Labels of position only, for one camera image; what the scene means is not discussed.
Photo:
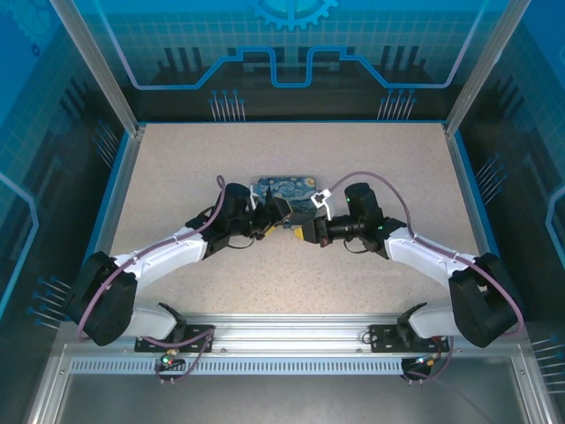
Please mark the starry night painted tin box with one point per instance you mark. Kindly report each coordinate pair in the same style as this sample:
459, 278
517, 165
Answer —
287, 185

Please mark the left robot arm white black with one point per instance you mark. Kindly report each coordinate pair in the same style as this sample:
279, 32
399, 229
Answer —
167, 256

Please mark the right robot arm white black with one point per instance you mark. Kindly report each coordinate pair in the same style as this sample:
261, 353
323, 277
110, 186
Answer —
424, 256

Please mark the black base plate right arm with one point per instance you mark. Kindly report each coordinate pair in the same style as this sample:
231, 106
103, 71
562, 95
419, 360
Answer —
381, 338

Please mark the black base plate left arm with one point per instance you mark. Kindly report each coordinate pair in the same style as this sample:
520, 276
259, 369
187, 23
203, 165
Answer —
198, 338

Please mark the connector with green red lights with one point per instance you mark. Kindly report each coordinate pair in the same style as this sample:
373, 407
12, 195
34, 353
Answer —
170, 360
426, 361

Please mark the aluminium mounting rail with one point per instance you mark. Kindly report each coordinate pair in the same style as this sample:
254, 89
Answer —
287, 331

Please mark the aluminium side rail blue edge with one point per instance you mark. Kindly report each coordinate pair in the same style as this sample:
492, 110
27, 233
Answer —
474, 212
117, 212

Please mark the aluminium frame post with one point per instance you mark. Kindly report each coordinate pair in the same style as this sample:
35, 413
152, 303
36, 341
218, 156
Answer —
101, 75
481, 66

